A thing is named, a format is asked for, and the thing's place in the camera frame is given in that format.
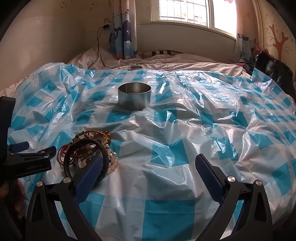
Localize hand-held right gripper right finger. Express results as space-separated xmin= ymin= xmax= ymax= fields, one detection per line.
xmin=195 ymin=153 xmax=273 ymax=241

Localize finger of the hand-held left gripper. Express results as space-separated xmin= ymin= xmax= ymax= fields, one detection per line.
xmin=7 ymin=141 xmax=30 ymax=154
xmin=9 ymin=146 xmax=57 ymax=161

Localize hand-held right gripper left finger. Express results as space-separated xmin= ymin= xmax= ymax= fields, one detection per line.
xmin=25 ymin=156 xmax=104 ymax=241

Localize red cord bracelet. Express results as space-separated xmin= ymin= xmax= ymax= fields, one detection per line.
xmin=57 ymin=142 xmax=74 ymax=165

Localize black braided bracelet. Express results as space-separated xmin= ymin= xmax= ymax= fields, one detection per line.
xmin=63 ymin=138 xmax=110 ymax=184

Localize white pearl bracelet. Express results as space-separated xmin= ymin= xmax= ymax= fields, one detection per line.
xmin=79 ymin=142 xmax=119 ymax=173

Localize brown cord bracelet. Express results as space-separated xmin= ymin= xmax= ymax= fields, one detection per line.
xmin=70 ymin=132 xmax=102 ymax=163

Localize amber bead bracelet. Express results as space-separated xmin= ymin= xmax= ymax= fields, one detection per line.
xmin=88 ymin=130 xmax=112 ymax=146

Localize round metal tin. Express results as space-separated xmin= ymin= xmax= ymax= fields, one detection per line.
xmin=118 ymin=83 xmax=152 ymax=111

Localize person's left hand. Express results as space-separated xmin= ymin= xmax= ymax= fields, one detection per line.
xmin=0 ymin=179 xmax=27 ymax=219

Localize blue white checkered plastic sheet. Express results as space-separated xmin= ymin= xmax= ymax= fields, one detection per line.
xmin=0 ymin=62 xmax=296 ymax=241

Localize white bed quilt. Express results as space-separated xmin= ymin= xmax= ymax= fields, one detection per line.
xmin=0 ymin=46 xmax=245 ymax=98

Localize black bag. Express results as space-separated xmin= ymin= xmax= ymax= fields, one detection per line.
xmin=254 ymin=51 xmax=294 ymax=95

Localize striped pillow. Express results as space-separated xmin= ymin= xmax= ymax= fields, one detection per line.
xmin=141 ymin=50 xmax=183 ymax=58

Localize blue patterned curtain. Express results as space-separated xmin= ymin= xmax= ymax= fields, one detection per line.
xmin=236 ymin=32 xmax=258 ymax=67

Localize blue cartoon curtain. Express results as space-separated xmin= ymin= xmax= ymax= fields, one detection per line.
xmin=109 ymin=0 xmax=138 ymax=60

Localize window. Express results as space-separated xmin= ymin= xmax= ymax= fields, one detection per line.
xmin=150 ymin=0 xmax=237 ymax=35

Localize black charger cable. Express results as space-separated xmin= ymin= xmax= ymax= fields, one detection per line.
xmin=96 ymin=26 xmax=137 ymax=69

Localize brown tree wall sticker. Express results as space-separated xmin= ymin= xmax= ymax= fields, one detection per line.
xmin=266 ymin=23 xmax=293 ymax=61

